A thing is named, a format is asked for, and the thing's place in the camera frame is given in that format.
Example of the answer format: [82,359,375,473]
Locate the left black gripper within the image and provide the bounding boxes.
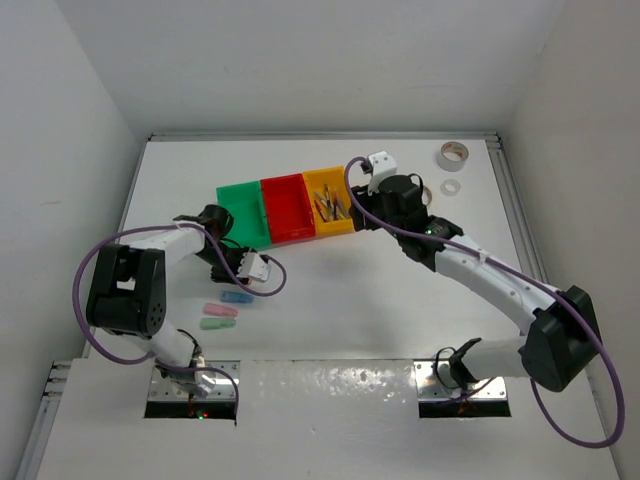
[196,242,256,283]

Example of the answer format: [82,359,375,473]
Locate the blue eraser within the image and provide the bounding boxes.
[219,290,254,305]

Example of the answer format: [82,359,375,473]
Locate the red pen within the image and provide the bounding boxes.
[326,193,340,221]
[313,192,327,221]

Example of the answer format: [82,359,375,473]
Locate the pink eraser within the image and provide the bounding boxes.
[203,303,238,318]

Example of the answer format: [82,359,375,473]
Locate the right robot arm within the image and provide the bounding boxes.
[350,175,598,392]

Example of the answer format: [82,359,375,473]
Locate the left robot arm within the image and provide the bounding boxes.
[72,204,261,385]

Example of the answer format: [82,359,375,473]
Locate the yellow plastic bin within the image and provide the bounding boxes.
[303,166,354,237]

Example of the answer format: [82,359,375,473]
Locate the green plastic bin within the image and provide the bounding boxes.
[216,181,271,250]

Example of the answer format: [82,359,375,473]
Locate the small white tape roll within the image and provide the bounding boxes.
[440,179,462,197]

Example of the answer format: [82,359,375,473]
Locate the red plastic bin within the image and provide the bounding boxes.
[260,173,316,244]

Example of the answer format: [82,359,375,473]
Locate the green eraser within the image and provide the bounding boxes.
[199,317,236,331]

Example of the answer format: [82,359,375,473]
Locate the large white tape roll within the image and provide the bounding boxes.
[437,141,469,173]

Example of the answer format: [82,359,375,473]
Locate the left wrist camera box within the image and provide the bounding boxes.
[236,251,271,283]

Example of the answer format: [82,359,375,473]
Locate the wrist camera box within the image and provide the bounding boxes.
[236,251,271,283]
[360,151,397,196]

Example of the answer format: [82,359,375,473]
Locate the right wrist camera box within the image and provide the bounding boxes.
[360,151,397,196]

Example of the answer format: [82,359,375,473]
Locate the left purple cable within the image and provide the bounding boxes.
[72,223,288,365]

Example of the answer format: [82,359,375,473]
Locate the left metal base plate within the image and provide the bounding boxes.
[148,361,239,402]

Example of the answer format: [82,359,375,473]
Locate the metal base plate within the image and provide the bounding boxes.
[413,359,508,403]
[148,361,239,402]

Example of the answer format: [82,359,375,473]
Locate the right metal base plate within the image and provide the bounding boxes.
[413,359,508,403]

